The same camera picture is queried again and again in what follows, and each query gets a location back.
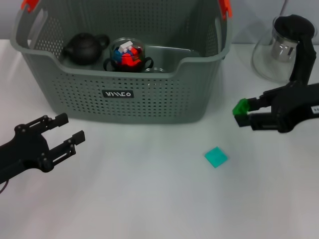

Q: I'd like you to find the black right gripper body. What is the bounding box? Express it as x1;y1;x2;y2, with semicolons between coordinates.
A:
264;83;319;133

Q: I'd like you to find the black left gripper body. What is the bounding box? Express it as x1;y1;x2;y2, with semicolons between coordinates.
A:
0;124;50;184

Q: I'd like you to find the green thick brick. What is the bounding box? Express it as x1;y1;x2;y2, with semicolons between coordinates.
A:
232;99;250;117

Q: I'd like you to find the teal square plate brick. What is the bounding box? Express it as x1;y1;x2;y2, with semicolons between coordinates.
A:
204;146;229;169

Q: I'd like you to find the blue square brick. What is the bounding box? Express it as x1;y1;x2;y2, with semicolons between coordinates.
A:
113;49;125;63

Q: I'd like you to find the glass teacup black holder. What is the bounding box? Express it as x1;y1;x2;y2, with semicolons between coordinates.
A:
143;56;154;70
103;37;147;73
144;67;167;74

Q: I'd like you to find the orange-red sloped brick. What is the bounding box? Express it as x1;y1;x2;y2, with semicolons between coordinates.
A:
121;55;135;68

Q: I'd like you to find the white brick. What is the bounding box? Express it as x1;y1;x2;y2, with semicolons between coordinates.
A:
119;42;134;54

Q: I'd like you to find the grey perforated storage bin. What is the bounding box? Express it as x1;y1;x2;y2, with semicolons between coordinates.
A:
9;0;234;124

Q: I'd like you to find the dark clay teapot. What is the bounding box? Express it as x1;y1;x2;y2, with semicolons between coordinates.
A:
61;31;110;66

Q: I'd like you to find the glass carafe black handle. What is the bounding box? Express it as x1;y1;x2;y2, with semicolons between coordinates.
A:
251;14;317;87

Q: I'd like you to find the thin grey background cable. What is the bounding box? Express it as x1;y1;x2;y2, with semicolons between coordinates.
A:
278;0;289;16

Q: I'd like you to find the orange bin handle clip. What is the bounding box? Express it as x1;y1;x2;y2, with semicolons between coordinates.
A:
20;0;40;12
219;0;233;19

